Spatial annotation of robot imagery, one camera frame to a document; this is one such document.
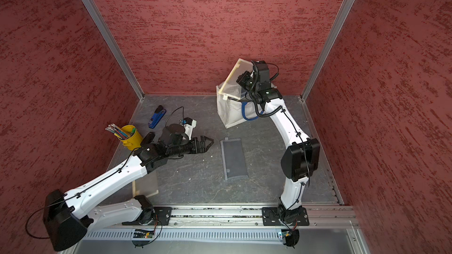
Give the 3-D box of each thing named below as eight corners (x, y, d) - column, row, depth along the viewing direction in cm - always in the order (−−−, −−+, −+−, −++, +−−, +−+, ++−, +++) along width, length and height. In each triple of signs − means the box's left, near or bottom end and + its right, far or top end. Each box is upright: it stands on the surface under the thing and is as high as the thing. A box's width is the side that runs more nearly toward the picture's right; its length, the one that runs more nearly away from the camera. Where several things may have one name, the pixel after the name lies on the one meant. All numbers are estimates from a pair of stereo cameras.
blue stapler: (149, 127, 106) (146, 124, 103) (160, 108, 116) (158, 104, 114) (156, 129, 106) (154, 125, 103) (167, 109, 116) (166, 105, 113)
